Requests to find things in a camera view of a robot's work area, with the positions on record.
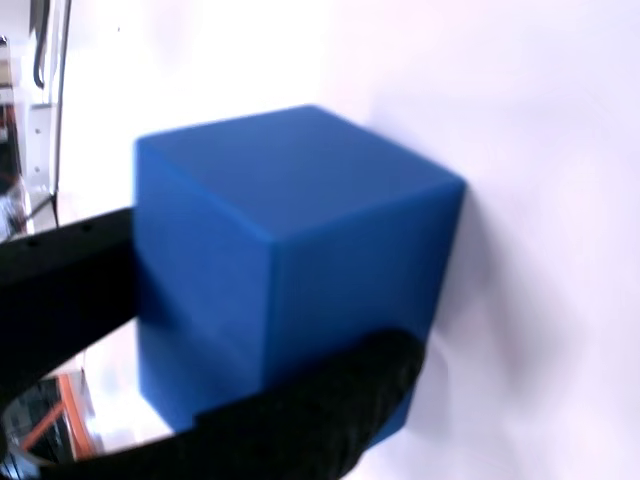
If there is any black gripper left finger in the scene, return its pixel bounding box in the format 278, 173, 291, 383
0, 207, 137, 424

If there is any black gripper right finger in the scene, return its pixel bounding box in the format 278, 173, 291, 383
41, 328, 427, 480

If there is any blue cube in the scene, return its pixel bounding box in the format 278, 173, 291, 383
132, 103, 467, 445

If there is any orange frame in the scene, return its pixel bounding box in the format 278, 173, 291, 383
19, 372, 99, 464

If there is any white metal post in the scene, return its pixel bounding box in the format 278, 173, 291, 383
28, 0, 71, 197

